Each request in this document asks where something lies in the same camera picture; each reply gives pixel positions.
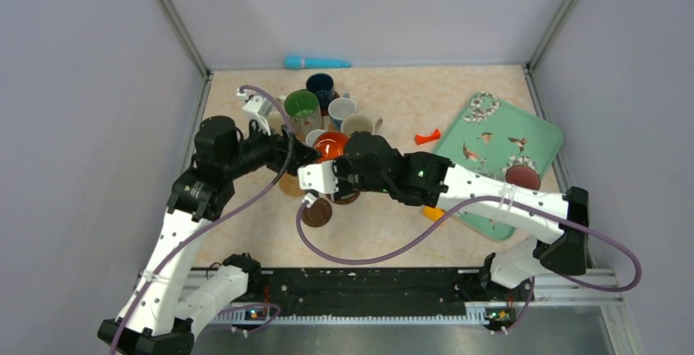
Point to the orange plastic cup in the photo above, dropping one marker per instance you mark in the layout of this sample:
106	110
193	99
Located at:
330	145

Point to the orange toy handle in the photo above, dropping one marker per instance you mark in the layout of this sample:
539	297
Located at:
425	139

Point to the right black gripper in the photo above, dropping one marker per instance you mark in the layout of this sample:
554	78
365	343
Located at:
338	167

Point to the cream large mug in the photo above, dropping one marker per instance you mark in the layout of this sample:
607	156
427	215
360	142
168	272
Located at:
358	123

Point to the dark blue mug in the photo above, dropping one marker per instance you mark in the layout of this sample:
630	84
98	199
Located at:
323	87

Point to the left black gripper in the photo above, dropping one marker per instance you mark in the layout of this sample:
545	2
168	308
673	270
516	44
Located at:
288	154

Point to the dark woven coaster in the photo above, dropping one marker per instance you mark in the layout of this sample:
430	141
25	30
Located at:
318	215

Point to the cream seashell mug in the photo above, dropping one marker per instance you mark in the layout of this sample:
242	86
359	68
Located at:
275	122

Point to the maroon pink mug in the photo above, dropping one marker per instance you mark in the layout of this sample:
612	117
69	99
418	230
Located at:
523	176

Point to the yellow toy block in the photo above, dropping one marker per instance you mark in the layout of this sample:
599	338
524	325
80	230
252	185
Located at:
433	214

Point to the cork coaster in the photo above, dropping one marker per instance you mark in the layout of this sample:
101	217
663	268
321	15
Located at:
289	185

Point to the blue marker pen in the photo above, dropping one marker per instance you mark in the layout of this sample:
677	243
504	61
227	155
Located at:
295	62

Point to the green mug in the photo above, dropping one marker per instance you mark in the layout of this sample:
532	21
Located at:
304	111

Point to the green patterned tray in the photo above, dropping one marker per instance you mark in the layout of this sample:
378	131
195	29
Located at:
490	136

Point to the small grey cup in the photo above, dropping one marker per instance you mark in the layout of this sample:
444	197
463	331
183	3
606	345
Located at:
313	136

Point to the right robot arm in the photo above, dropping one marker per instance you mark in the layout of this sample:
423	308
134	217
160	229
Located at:
554	222

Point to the white blue mug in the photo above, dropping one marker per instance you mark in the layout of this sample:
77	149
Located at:
340	109

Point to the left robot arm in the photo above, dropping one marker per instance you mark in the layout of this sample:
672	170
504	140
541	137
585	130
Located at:
156	319

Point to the large brown wooden saucer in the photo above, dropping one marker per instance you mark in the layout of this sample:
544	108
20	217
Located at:
344	199

